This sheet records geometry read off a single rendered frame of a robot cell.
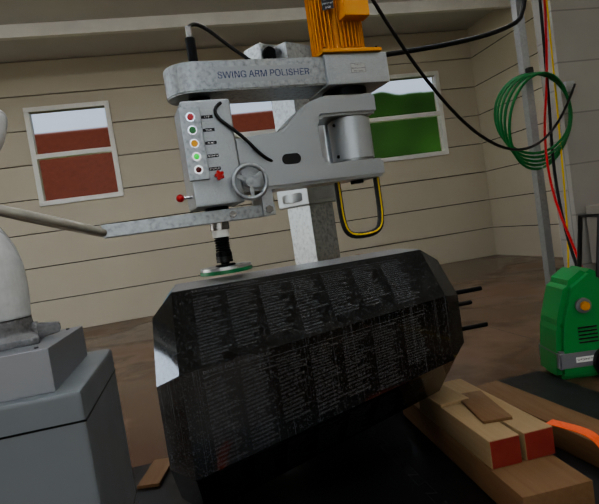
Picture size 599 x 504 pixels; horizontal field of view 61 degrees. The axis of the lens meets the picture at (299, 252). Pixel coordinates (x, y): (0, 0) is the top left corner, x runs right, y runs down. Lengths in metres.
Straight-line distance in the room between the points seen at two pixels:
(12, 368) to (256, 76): 1.49
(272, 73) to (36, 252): 6.61
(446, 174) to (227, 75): 7.44
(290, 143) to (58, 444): 1.48
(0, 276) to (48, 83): 7.53
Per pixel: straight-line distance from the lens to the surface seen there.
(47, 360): 1.11
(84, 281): 8.29
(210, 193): 2.04
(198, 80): 2.13
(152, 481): 2.53
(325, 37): 2.41
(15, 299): 1.24
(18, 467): 1.15
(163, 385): 1.81
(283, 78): 2.22
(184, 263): 8.13
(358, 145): 2.30
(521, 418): 2.11
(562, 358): 3.13
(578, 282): 3.09
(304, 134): 2.20
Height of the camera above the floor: 1.05
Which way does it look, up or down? 3 degrees down
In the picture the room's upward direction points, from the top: 9 degrees counter-clockwise
